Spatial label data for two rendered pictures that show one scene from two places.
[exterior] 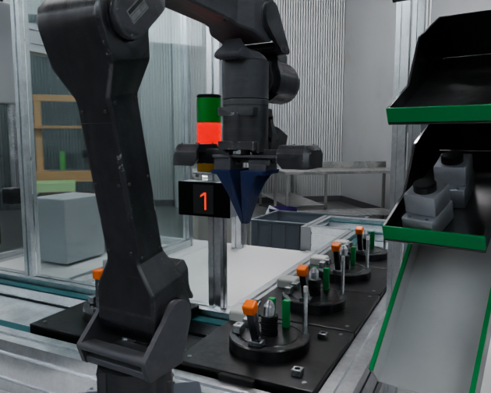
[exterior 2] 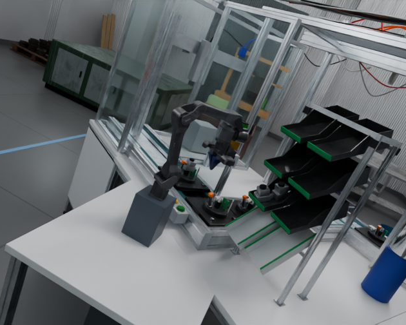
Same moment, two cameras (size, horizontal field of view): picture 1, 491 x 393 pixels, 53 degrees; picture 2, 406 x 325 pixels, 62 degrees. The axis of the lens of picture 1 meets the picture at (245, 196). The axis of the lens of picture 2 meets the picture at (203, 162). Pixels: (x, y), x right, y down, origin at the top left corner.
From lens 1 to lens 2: 0.97 m
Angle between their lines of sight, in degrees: 24
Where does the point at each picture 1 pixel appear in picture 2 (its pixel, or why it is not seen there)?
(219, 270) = (221, 182)
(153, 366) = (163, 185)
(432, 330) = (249, 228)
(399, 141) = not seen: hidden behind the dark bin
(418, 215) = (257, 193)
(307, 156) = (225, 161)
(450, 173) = (277, 188)
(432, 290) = (260, 219)
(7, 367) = (147, 174)
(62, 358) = not seen: hidden behind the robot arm
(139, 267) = (170, 166)
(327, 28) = not seen: outside the picture
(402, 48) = (290, 144)
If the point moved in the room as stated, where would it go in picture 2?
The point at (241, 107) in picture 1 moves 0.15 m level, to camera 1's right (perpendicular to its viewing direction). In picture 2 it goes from (220, 140) to (249, 157)
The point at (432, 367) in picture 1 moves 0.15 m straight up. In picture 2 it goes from (241, 236) to (255, 208)
